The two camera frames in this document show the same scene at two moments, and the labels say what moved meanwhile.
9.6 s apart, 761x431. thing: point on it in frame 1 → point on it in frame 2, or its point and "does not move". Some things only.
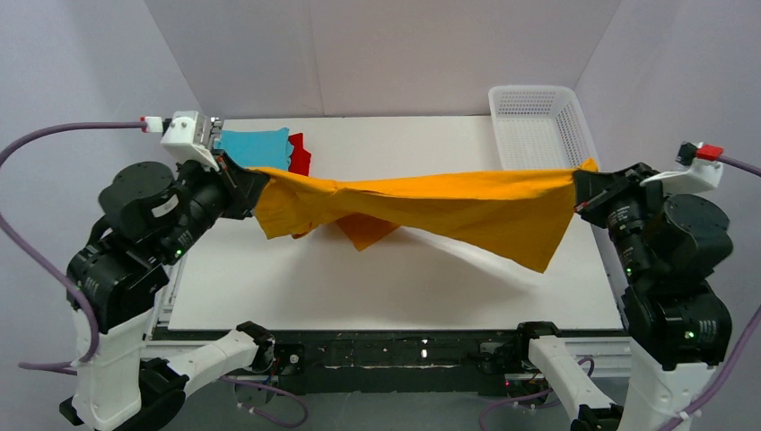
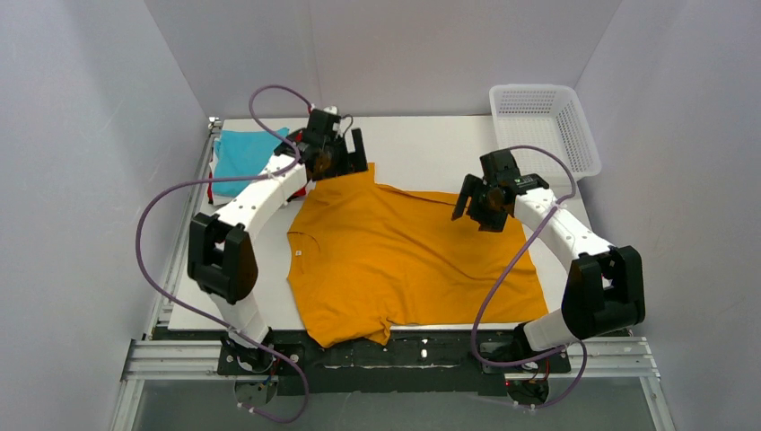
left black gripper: [236, 187] → [344, 159]
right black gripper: [592, 194] → [476, 208]
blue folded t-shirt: [258, 149] does not move
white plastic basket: [539, 127] does not move
